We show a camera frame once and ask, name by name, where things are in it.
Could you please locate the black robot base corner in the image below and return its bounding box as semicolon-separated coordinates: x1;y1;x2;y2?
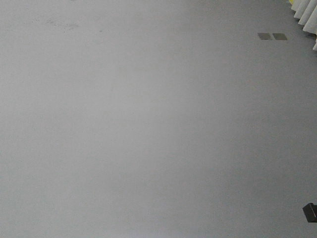
303;203;317;223

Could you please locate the left grey floor plate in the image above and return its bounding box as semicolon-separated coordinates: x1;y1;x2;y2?
258;32;272;40

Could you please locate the grey floor plate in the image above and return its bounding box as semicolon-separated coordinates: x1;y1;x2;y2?
258;32;272;40
272;33;288;41

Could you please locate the right grey floor plate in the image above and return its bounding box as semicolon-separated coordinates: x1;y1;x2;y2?
272;33;288;41

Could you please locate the white pleated curtain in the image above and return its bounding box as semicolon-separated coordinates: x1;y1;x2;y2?
289;0;317;36

